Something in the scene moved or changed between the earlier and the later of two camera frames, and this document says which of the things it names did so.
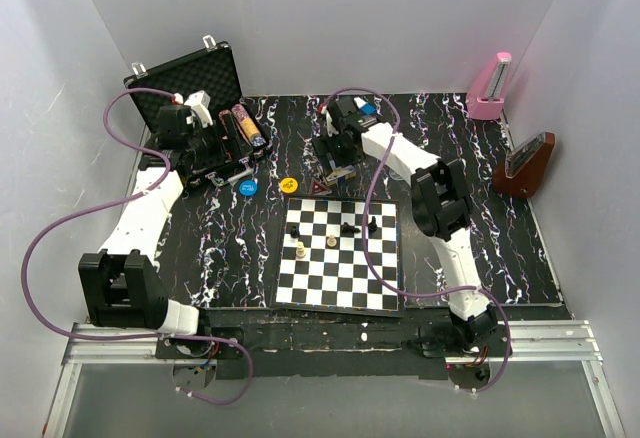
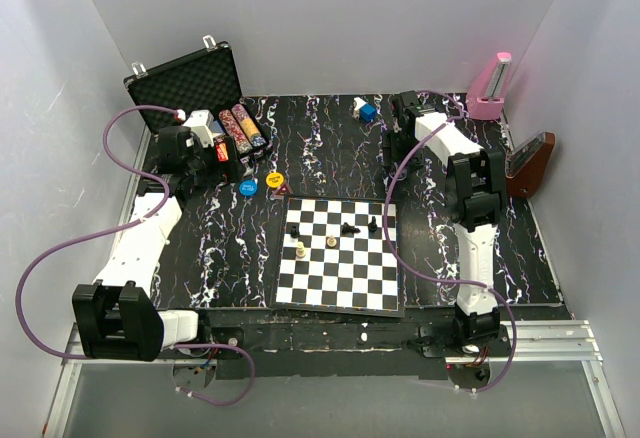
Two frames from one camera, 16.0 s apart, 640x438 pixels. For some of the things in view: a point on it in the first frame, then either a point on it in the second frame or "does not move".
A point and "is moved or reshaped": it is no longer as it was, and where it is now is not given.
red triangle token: x=318 y=188 → x=283 y=191
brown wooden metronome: x=522 y=171 does not move
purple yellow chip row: x=247 y=125 does not move
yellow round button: x=289 y=185 → x=274 y=179
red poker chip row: x=235 y=141 does not move
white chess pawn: x=300 y=252 does not move
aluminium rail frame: x=559 y=342 does not move
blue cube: x=368 y=109 does not move
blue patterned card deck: x=332 y=178 is moved or reshaped
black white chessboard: x=322 y=265 does not move
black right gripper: x=323 y=145 → x=389 y=150
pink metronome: x=486 y=97 does not move
